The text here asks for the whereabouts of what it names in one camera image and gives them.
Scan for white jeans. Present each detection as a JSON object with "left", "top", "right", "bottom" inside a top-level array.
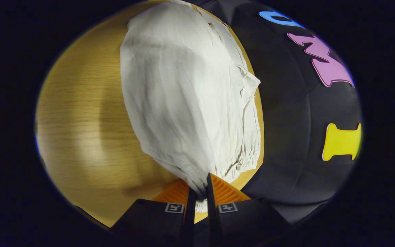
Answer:
[{"left": 120, "top": 0, "right": 265, "bottom": 213}]

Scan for black backdrop cloth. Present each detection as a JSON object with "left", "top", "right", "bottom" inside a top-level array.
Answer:
[{"left": 191, "top": 0, "right": 363, "bottom": 225}]

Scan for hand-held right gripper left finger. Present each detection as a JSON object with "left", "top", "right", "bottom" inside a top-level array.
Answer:
[{"left": 110, "top": 178, "right": 196, "bottom": 247}]

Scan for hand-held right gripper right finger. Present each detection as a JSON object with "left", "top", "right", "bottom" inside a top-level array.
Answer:
[{"left": 206, "top": 173, "right": 291, "bottom": 247}]

